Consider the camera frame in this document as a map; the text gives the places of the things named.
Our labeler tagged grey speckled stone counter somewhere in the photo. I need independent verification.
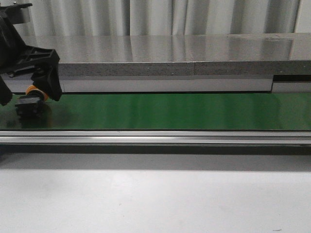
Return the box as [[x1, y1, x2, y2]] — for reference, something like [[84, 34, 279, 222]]
[[23, 33, 311, 76]]

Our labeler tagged white pleated curtain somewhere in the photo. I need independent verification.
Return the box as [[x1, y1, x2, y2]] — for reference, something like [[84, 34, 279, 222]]
[[16, 0, 311, 36]]

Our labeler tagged orange and black push button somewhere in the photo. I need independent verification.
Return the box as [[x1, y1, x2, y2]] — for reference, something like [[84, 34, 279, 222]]
[[15, 85, 49, 118]]

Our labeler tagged grey panel under counter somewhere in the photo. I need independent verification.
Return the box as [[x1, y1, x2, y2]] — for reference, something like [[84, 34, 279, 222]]
[[60, 75, 311, 93]]

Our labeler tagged green conveyor belt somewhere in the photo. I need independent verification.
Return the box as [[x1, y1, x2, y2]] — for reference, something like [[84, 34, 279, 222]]
[[0, 93, 311, 131]]

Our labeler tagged aluminium conveyor frame rail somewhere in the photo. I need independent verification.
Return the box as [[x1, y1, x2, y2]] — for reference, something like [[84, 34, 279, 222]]
[[0, 130, 311, 146]]

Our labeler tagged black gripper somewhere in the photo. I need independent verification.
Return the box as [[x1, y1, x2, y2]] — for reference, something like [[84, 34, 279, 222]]
[[0, 3, 62, 105]]

